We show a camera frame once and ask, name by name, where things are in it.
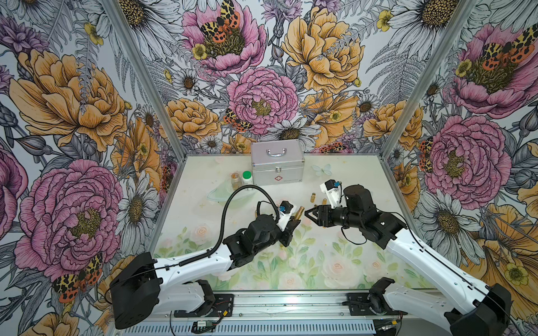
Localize left black corrugated cable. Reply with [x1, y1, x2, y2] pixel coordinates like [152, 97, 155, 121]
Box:
[176, 184, 280, 267]

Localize right aluminium corner post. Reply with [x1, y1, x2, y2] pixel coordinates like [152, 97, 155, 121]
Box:
[381, 0, 476, 160]

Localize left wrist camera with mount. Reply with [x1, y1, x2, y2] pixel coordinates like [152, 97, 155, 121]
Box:
[277, 200, 295, 231]

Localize aluminium corner post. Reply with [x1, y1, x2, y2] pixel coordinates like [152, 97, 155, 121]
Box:
[103, 1, 186, 163]
[381, 0, 476, 160]

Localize small green circuit board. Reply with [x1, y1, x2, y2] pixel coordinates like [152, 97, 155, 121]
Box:
[191, 321, 214, 334]

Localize left aluminium corner post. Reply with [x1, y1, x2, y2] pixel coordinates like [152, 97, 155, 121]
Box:
[103, 1, 186, 163]

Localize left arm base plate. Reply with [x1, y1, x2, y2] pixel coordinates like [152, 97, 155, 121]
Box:
[173, 280, 235, 318]

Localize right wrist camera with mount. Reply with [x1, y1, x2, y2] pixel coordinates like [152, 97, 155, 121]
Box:
[320, 179, 343, 209]

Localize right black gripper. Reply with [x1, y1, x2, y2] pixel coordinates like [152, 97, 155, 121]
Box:
[305, 205, 364, 228]

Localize aluminium front rail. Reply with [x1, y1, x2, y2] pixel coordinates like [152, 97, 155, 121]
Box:
[149, 284, 466, 328]

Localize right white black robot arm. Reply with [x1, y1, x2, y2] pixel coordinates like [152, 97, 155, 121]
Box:
[305, 181, 512, 335]

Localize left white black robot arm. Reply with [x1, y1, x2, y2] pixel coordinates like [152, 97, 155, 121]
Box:
[109, 214, 301, 330]

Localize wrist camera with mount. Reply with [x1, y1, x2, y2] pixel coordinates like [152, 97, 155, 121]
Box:
[320, 179, 343, 209]
[277, 200, 295, 231]

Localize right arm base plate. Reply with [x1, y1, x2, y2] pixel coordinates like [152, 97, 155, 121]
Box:
[341, 277, 407, 316]

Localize clear jar brown contents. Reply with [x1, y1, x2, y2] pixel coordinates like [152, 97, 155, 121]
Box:
[231, 172, 243, 190]

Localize white bottle green cap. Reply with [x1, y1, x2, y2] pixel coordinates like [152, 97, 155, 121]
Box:
[242, 171, 254, 186]

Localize silver aluminium first aid case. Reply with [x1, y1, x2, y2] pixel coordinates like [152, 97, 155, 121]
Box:
[251, 139, 305, 186]

